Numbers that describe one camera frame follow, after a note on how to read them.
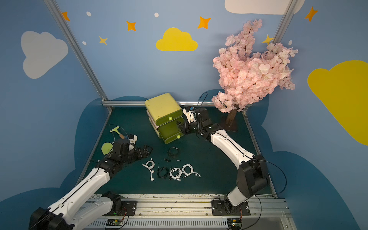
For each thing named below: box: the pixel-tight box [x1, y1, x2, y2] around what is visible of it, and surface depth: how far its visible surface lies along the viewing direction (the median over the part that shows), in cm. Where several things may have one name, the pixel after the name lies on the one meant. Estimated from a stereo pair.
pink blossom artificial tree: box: [211, 19, 299, 127], surface depth 69 cm
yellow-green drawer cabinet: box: [144, 92, 185, 145], surface depth 95 cm
